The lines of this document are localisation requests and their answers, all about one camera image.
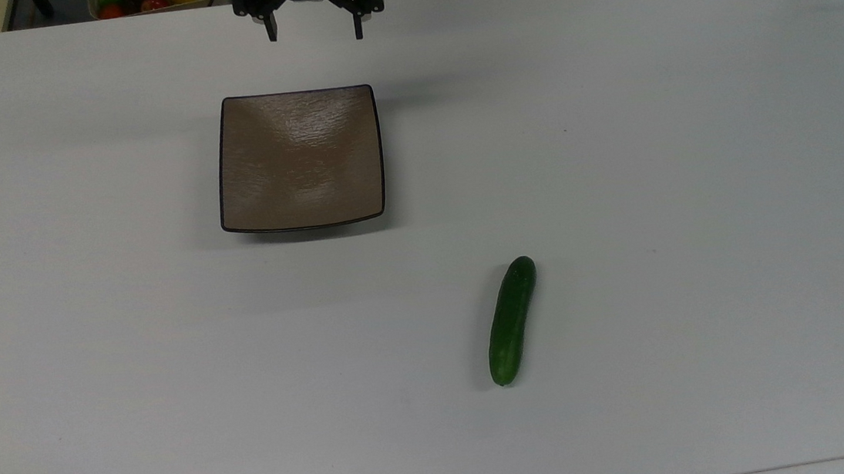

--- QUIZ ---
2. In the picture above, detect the square brown ceramic plate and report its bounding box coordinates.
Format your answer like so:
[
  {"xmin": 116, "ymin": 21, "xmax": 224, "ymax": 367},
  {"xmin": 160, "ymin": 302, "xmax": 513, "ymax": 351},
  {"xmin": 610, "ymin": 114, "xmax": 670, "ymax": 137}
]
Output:
[{"xmin": 208, "ymin": 82, "xmax": 390, "ymax": 238}]

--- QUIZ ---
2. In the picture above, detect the dark chair leg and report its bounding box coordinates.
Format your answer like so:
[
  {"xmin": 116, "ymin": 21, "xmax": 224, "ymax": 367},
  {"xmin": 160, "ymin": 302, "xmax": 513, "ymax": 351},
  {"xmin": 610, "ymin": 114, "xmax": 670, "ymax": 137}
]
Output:
[{"xmin": 0, "ymin": 0, "xmax": 57, "ymax": 32}]

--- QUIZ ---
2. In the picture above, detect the green cucumber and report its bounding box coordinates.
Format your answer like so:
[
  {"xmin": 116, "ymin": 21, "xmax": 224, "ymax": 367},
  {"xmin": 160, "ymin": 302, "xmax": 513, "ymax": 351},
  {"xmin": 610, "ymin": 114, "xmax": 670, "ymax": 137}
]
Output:
[{"xmin": 479, "ymin": 254, "xmax": 548, "ymax": 388}]

